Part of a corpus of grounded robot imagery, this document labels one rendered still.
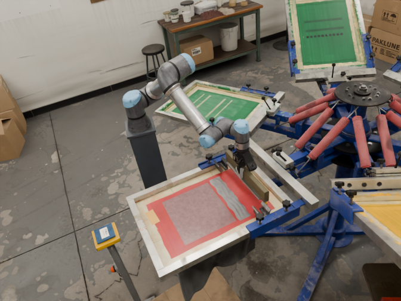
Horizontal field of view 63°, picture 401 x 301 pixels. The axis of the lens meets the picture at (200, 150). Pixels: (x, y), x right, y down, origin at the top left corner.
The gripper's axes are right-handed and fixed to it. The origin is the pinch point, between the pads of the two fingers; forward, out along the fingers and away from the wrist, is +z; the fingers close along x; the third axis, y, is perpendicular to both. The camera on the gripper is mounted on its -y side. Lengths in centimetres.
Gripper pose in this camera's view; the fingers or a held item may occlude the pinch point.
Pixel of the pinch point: (245, 175)
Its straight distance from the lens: 186.2
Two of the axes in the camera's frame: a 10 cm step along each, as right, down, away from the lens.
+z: 1.2, 7.7, 6.2
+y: -4.3, -5.2, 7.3
